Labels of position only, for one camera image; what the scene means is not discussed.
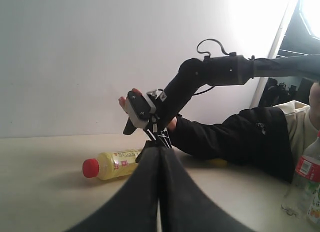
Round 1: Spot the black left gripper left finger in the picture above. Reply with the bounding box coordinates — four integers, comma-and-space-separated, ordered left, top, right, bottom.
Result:
68, 147, 160, 231

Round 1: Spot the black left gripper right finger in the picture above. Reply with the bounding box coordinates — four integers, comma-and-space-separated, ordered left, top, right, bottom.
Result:
159, 148, 252, 231

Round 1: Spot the person's cream shirt torso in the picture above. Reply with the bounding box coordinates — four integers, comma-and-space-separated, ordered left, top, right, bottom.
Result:
272, 81, 320, 155

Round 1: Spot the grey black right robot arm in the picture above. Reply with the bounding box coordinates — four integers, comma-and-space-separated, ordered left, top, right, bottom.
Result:
123, 54, 320, 148

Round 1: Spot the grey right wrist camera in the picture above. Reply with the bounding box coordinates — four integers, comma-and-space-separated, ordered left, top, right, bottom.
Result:
125, 91, 156, 129

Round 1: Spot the black jacket sleeve forearm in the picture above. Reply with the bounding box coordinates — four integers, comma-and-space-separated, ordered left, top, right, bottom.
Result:
168, 107, 295, 182

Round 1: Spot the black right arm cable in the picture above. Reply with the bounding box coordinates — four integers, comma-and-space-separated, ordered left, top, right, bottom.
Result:
192, 38, 238, 96

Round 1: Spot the clear cola bottle red label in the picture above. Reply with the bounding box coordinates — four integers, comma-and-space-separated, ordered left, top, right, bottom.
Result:
281, 136, 320, 218

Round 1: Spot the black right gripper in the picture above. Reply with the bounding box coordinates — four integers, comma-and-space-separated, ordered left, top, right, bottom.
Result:
122, 84, 199, 148

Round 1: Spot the person's open bare hand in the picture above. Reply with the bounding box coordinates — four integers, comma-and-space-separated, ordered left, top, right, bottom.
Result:
117, 88, 178, 131

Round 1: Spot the clear bottle butterfly label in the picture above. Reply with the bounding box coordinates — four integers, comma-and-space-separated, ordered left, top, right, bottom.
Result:
305, 176, 320, 229

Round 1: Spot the yellow drink bottle red cap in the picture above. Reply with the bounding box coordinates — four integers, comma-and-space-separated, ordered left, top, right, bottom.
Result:
82, 148, 228, 181

